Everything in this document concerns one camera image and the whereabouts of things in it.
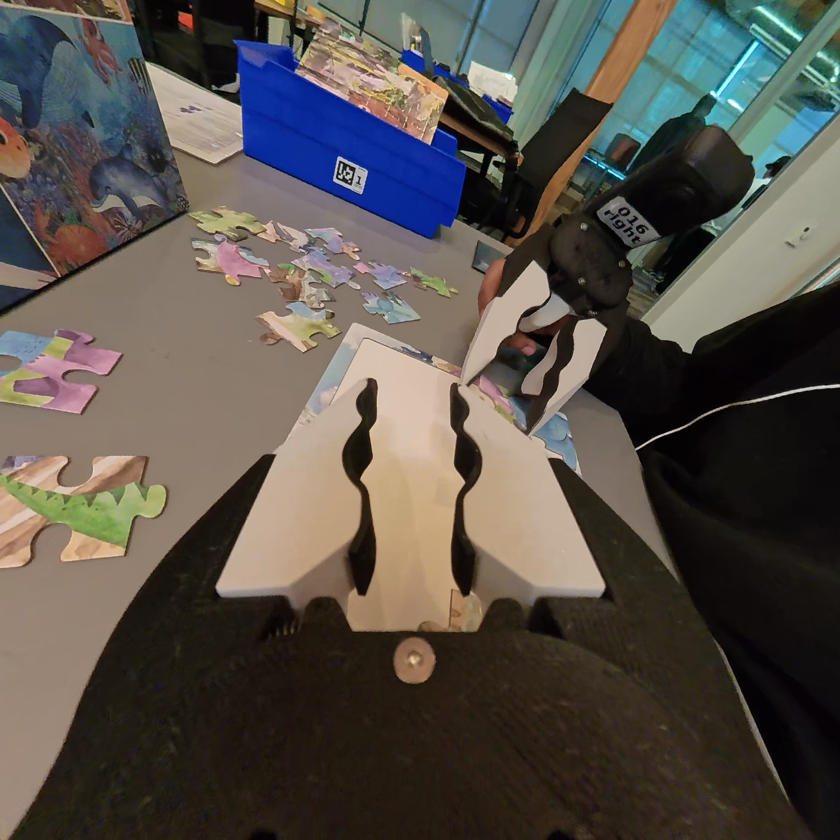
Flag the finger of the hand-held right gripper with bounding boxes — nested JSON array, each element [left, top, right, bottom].
[[523, 318, 609, 438], [461, 260, 553, 386]]

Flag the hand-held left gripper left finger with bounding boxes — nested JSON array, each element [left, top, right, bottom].
[[217, 377, 379, 614]]

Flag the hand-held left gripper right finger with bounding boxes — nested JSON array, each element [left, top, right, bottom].
[[449, 384, 606, 614]]

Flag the blue triceratops body puzzle piece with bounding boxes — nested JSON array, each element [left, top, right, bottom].
[[545, 413, 581, 475]]

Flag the white puzzle tray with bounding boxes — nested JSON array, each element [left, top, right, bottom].
[[282, 322, 583, 634]]

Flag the jigsaw puzzle pieces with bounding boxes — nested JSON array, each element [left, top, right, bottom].
[[0, 206, 460, 568]]

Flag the person's right forearm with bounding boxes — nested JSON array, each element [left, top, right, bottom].
[[584, 315, 723, 447]]

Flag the person's right hand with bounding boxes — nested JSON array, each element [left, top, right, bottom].
[[478, 258, 509, 318]]

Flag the joined green dinosaur puzzle pieces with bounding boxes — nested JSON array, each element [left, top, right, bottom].
[[451, 589, 484, 632]]

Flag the black office chair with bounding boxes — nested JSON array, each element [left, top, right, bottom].
[[505, 88, 614, 244]]

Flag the blue storage bin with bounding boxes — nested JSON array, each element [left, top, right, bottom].
[[402, 46, 516, 124]]

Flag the black bag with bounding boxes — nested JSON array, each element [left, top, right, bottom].
[[436, 75, 516, 132]]

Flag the blue plastic bin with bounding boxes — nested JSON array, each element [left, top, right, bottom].
[[235, 39, 467, 240]]

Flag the forest picture puzzle board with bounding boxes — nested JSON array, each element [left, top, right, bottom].
[[295, 16, 450, 145]]

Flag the laminated instruction sheet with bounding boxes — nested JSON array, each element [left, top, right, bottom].
[[146, 62, 245, 166]]

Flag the animal picture board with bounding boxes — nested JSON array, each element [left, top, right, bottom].
[[0, 0, 190, 309]]

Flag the thin white cord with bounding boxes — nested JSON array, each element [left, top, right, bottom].
[[635, 382, 840, 450]]

